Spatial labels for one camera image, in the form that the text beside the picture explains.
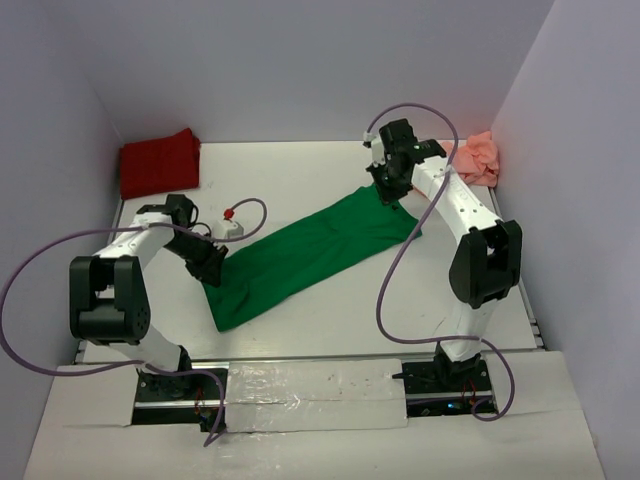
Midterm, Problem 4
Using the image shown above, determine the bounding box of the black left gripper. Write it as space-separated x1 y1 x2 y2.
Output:
163 233 229 288

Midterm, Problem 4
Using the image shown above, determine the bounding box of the green t-shirt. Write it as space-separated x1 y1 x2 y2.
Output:
203 185 418 333

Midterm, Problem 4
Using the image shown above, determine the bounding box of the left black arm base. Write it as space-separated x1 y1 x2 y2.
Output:
131 369 220 433

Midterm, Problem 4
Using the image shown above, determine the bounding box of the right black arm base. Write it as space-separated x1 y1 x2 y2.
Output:
392 360 498 418

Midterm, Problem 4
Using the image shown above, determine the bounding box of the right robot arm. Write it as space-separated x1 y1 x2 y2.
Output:
364 119 522 391

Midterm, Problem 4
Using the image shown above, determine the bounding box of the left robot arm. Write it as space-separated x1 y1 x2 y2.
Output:
69 194 228 399

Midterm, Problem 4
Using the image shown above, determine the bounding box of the pink crumpled t-shirt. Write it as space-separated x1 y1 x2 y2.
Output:
452 131 500 188

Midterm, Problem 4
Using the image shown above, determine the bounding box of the red folded t-shirt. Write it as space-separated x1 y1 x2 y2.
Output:
119 128 201 200

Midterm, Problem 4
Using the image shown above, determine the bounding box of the silver taped cover plate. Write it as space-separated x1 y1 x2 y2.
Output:
225 359 408 433

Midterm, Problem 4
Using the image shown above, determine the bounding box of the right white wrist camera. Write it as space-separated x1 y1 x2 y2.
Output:
363 131 386 166

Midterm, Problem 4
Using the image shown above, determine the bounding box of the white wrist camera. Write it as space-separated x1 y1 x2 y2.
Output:
211 208 244 240
363 131 386 166

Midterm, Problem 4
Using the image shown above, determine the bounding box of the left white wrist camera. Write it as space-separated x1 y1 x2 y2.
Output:
211 208 244 240

